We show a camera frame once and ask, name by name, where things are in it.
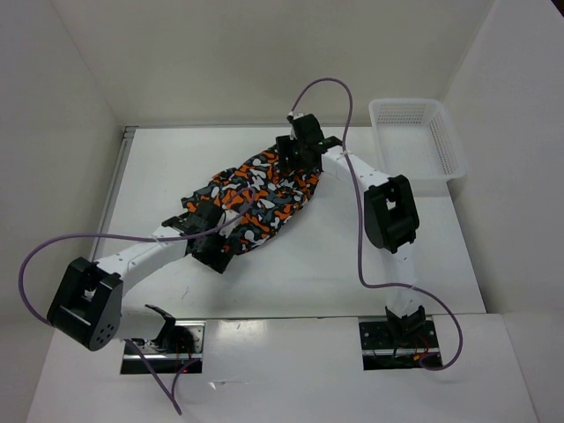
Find orange black camouflage shorts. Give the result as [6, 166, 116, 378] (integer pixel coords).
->
[181, 145, 321, 255]

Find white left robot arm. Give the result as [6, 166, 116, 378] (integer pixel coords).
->
[47, 200, 240, 353]

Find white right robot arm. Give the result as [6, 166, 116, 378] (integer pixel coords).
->
[277, 113, 426, 348]

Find white perforated plastic basket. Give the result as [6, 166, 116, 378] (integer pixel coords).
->
[368, 98, 466, 185]

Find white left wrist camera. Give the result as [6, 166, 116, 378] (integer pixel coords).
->
[218, 210, 241, 240]

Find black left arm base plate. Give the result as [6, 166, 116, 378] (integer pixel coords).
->
[120, 320, 206, 375]

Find aluminium table edge rail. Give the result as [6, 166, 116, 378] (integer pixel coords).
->
[97, 126, 137, 234]

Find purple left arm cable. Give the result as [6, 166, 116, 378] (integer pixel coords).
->
[17, 186, 257, 416]

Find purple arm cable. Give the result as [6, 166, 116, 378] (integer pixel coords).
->
[288, 78, 464, 372]
[17, 186, 257, 416]

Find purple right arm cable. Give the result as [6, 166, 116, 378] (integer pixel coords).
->
[288, 78, 464, 372]

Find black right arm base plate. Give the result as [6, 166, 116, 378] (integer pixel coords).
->
[358, 317, 442, 371]

